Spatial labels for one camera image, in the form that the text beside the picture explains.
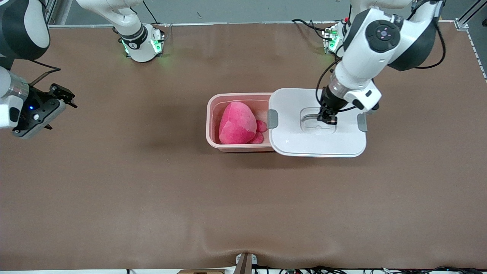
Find black left base cable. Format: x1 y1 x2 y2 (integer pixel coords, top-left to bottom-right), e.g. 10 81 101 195
291 18 328 40

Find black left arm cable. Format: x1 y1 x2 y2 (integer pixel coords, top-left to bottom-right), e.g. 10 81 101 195
315 0 446 113

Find metal table clamp bracket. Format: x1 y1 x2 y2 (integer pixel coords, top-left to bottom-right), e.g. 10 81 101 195
235 252 258 274

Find white box lid grey clips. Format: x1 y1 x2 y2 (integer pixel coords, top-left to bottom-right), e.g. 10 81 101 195
267 88 368 158

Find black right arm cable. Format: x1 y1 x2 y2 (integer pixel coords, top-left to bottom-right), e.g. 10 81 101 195
29 59 61 86

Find aluminium frame profile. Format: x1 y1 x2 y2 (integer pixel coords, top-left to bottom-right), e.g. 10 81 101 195
455 0 487 80
46 0 67 25

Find pink plush toy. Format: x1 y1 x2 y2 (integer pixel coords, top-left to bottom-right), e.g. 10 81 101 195
219 101 269 145

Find pale pink plastic box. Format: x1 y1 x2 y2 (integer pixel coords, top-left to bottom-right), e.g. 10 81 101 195
206 92 275 153

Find black base cable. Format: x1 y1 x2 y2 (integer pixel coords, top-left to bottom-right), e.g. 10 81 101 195
143 0 163 27
291 18 328 40

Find black right base cable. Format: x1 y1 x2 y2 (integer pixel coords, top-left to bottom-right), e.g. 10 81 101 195
143 0 163 27

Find aluminium table edge rail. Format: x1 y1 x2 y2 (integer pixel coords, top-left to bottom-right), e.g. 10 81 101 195
48 21 470 29

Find brown table cover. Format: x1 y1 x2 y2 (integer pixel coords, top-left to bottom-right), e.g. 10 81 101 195
0 22 487 271

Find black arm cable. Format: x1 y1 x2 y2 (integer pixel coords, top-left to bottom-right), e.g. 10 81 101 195
315 0 446 113
29 59 61 86

